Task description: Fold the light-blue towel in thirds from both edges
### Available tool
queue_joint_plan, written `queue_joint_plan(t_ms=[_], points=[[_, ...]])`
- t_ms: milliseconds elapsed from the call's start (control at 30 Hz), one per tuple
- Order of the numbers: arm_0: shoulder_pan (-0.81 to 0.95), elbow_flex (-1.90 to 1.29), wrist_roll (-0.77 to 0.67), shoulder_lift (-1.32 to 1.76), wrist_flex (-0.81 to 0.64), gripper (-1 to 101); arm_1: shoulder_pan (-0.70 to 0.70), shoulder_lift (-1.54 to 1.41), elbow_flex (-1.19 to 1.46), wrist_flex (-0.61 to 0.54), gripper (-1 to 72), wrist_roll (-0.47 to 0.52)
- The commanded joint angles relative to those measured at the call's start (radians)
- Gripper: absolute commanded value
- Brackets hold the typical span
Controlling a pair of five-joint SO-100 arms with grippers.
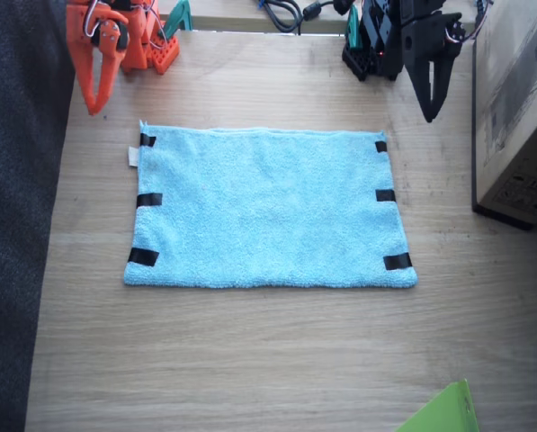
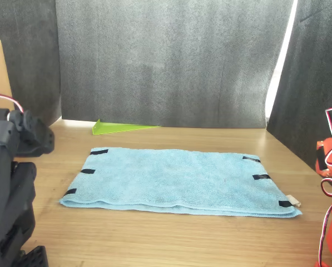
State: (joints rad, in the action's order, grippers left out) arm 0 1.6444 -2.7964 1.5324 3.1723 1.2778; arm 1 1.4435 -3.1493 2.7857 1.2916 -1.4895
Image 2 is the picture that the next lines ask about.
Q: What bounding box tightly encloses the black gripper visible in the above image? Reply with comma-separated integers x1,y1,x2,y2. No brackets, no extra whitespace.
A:
15,110,55,157

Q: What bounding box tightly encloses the dark grey foam panel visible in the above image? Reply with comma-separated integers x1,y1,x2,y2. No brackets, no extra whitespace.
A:
55,0,294,129
267,0,332,172
0,0,62,126

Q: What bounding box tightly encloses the light blue towel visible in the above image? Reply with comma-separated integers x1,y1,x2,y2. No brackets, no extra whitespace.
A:
58,146,303,219

